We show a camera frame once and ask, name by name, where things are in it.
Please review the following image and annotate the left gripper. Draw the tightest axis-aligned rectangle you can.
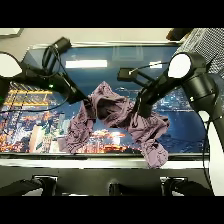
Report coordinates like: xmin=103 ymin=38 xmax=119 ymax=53
xmin=63 ymin=78 xmax=91 ymax=105

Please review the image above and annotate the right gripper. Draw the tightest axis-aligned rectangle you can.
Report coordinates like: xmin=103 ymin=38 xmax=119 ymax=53
xmin=134 ymin=85 xmax=162 ymax=119

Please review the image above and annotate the purple garment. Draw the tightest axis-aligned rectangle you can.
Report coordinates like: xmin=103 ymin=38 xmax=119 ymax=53
xmin=64 ymin=80 xmax=171 ymax=170

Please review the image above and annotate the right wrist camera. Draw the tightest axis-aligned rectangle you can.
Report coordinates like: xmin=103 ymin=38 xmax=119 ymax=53
xmin=116 ymin=67 xmax=152 ymax=86

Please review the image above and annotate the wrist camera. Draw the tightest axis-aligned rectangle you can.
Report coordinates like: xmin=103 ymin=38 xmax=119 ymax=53
xmin=41 ymin=36 xmax=73 ymax=72
xmin=116 ymin=67 xmax=152 ymax=86

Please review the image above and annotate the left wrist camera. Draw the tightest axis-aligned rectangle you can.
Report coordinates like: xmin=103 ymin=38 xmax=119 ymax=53
xmin=41 ymin=36 xmax=73 ymax=72

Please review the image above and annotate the silver frame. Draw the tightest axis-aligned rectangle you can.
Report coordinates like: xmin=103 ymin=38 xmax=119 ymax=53
xmin=0 ymin=153 xmax=212 ymax=197

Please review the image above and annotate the black cable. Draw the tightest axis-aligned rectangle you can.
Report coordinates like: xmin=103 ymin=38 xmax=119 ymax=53
xmin=201 ymin=118 xmax=216 ymax=194

